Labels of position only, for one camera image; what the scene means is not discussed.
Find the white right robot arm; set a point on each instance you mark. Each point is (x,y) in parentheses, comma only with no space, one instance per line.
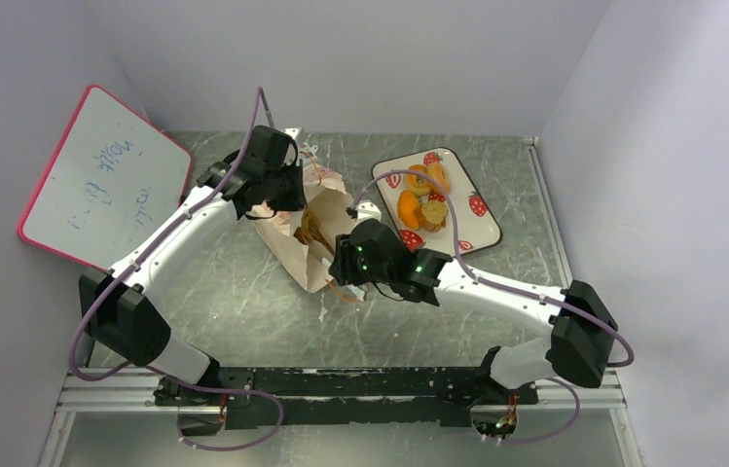
(573,330)

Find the strawberry print white tray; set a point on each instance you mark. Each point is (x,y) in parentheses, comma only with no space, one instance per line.
(470,225)

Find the brown round bread slice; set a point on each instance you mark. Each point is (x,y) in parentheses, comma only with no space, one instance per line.
(433,215)

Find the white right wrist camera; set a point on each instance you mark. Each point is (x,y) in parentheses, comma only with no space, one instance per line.
(367,210)

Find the orange fake bread roll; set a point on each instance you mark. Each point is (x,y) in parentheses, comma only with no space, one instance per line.
(440,178)

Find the clear plastic package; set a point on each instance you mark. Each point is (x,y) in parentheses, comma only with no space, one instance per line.
(307,151)

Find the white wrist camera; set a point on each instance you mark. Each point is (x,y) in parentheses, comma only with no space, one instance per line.
(367,210)
(296,133)

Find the orange fake donut bread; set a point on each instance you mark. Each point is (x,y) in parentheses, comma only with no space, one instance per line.
(415,181)

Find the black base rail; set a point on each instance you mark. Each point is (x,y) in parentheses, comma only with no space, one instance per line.
(299,396)

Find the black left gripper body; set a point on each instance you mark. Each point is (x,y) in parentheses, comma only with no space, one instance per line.
(286,188)

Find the pink framed whiteboard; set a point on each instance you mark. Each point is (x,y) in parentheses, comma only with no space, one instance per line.
(112,180)

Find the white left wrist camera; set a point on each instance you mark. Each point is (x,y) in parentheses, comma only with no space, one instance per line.
(296,133)

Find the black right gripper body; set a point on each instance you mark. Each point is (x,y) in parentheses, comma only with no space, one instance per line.
(340,261)

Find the beige paper gift bag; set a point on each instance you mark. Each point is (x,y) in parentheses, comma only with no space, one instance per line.
(324,189)

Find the orange fake bread bun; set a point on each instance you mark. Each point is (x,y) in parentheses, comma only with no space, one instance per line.
(406,207)

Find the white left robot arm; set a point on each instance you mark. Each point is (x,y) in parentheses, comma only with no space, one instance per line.
(120,305)

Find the metal food tongs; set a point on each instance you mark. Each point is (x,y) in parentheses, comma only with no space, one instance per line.
(318,229)

